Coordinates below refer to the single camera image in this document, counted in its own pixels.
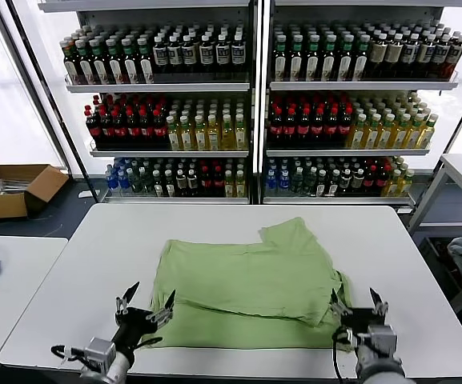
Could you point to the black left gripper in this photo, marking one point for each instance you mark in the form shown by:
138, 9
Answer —
134, 324

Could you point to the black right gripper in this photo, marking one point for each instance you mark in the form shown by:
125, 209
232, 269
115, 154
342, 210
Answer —
360, 318

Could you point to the green polo shirt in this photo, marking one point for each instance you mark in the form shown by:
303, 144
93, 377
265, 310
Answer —
246, 280

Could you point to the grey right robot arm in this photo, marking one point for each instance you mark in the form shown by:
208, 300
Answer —
378, 368

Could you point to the white shelf board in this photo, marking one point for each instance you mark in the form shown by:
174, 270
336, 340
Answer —
354, 2
158, 87
334, 200
346, 152
358, 85
174, 200
142, 5
166, 153

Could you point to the dark bottle white cap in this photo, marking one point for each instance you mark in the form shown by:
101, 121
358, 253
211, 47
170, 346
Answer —
181, 184
169, 185
191, 184
334, 184
322, 184
157, 185
346, 182
358, 182

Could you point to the green drink bottle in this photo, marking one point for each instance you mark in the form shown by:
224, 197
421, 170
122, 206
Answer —
146, 182
310, 183
135, 182
297, 183

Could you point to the yellow drink bottle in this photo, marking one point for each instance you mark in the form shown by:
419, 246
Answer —
400, 134
173, 136
405, 184
357, 134
214, 135
228, 135
229, 186
187, 136
414, 134
200, 136
428, 134
241, 134
386, 134
393, 185
372, 134
240, 186

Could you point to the cola bottle red cap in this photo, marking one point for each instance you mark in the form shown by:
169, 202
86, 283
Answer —
218, 182
119, 130
93, 128
206, 182
304, 128
382, 180
133, 130
332, 128
159, 130
146, 130
346, 128
276, 128
370, 180
290, 128
106, 130
318, 128

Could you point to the blue drink bottle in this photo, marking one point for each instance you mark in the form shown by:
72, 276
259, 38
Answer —
284, 181
111, 180
123, 181
271, 181

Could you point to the small white floor object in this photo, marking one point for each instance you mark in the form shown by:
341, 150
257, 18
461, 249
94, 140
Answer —
84, 194

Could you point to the white shelving unit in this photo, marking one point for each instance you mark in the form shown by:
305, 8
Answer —
266, 160
254, 120

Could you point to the metal rods bundle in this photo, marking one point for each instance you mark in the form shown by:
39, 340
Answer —
10, 186

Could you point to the dark bottle green cap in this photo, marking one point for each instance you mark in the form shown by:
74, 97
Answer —
329, 60
361, 60
313, 60
99, 66
84, 66
296, 60
145, 66
345, 60
114, 66
280, 60
129, 66
70, 64

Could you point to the dark bottle white label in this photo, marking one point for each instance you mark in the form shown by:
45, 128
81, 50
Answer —
238, 55
425, 54
190, 56
175, 56
440, 54
160, 56
206, 56
222, 56
410, 54

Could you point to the dark bottle cream label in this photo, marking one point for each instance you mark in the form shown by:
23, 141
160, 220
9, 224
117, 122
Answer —
378, 54
394, 54

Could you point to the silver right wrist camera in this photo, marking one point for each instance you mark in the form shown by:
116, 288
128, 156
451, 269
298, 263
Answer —
382, 340

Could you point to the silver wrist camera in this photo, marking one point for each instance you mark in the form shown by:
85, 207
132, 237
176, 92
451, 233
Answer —
382, 340
100, 353

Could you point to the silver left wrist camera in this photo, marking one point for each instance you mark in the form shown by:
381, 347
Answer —
100, 353

